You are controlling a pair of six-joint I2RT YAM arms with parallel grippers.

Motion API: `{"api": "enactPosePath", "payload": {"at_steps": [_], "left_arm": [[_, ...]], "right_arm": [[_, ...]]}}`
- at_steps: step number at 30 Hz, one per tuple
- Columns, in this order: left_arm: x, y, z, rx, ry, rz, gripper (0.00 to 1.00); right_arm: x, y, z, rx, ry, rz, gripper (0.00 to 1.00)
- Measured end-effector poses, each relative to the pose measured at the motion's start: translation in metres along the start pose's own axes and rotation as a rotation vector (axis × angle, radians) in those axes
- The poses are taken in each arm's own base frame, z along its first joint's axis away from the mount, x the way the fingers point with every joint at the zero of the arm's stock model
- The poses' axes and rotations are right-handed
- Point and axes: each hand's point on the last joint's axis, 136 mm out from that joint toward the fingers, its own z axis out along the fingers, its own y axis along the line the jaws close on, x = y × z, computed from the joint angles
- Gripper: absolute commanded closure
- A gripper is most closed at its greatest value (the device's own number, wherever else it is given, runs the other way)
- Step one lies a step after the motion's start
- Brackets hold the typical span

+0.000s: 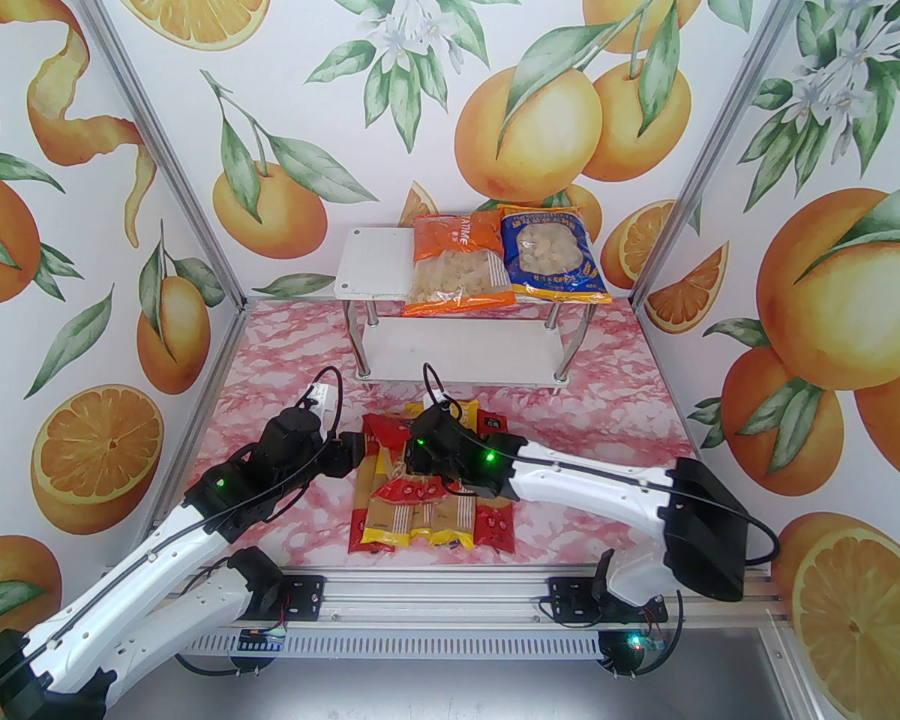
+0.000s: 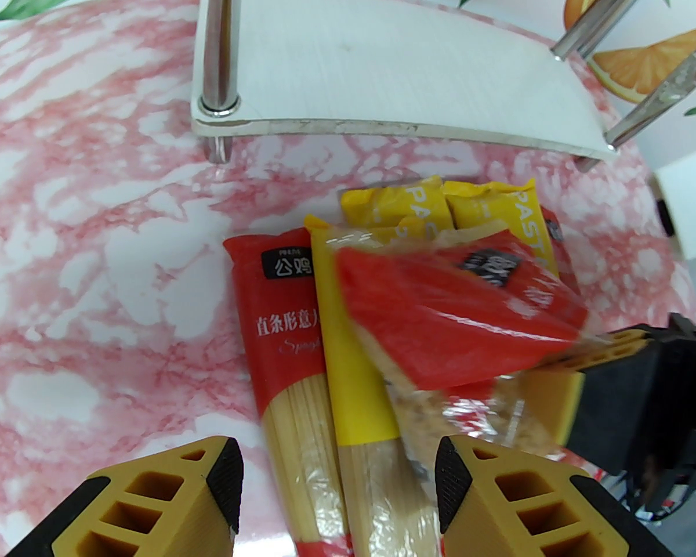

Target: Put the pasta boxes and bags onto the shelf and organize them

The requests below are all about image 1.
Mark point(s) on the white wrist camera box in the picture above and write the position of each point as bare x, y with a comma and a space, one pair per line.
324, 402
444, 402

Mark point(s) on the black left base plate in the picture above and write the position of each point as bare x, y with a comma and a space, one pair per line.
307, 597

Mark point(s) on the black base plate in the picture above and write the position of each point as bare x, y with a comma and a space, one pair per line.
307, 597
566, 601

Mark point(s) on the blue orecchiette pasta bag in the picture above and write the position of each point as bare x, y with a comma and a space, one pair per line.
551, 252

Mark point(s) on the aluminium corner post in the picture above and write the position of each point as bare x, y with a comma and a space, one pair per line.
716, 139
161, 139

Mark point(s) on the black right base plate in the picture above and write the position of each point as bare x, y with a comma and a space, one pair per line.
566, 601

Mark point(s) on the red spaghetti pack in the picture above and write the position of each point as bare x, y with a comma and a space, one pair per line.
495, 529
361, 541

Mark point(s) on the orange pasta bag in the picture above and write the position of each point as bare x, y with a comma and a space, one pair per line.
457, 267

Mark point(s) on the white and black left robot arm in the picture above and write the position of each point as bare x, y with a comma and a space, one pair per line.
120, 574

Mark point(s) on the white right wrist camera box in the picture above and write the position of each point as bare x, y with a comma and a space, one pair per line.
444, 402

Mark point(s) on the red short pasta bag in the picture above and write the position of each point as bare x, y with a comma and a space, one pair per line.
386, 432

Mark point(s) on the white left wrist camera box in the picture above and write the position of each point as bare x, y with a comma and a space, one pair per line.
324, 402

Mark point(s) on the perforated metal strip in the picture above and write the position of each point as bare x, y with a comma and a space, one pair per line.
420, 643

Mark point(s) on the small blue circuit board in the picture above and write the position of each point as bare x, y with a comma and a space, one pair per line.
645, 642
262, 638

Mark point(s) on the white two-tier shelf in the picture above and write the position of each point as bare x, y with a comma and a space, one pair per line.
375, 259

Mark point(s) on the aluminium frame rail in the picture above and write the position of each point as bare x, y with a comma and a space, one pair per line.
435, 597

